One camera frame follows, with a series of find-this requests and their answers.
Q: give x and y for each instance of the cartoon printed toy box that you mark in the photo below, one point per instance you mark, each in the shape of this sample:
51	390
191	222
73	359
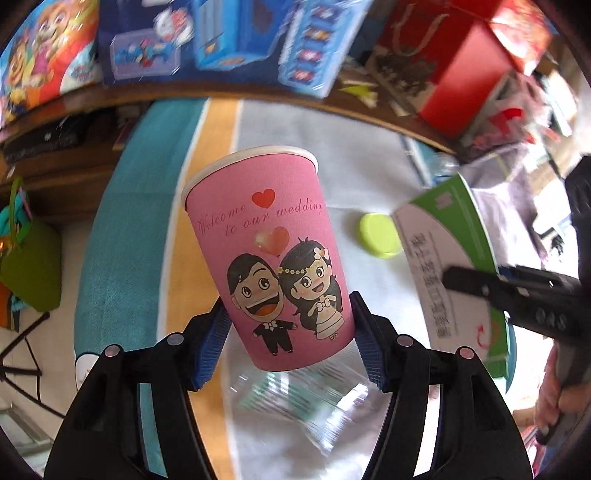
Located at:
46	55

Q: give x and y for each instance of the pink paper cup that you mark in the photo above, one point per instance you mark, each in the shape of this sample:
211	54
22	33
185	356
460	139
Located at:
268	230

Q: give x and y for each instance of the green felt bag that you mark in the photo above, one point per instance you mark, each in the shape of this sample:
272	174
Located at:
27	267

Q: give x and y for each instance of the green white box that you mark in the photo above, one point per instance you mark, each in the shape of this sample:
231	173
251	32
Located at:
443	240

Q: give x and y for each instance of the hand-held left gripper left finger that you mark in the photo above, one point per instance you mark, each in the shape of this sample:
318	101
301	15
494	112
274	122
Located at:
210	350

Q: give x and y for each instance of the red gift bag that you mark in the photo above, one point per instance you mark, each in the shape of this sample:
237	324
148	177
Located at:
461	69

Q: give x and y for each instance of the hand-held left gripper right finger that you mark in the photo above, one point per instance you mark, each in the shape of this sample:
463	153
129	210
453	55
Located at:
369	350

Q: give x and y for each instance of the blue label water bottle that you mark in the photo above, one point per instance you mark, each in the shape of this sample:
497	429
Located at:
441	167

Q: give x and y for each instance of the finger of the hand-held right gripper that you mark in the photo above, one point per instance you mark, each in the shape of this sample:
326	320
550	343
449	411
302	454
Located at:
485	288
521	273

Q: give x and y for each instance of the pink plastic bag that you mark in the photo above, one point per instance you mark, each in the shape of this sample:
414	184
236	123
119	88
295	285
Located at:
517	120

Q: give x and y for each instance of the yellow green bottle cap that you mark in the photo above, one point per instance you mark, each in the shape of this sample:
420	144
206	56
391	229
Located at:
381	235

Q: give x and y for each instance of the blue toy box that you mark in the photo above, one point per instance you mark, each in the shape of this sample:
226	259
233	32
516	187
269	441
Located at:
184	46

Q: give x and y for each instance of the wooden desk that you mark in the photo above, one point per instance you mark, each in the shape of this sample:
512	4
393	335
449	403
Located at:
60	194

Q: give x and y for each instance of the person's right hand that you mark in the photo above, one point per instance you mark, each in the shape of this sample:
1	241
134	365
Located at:
547	397

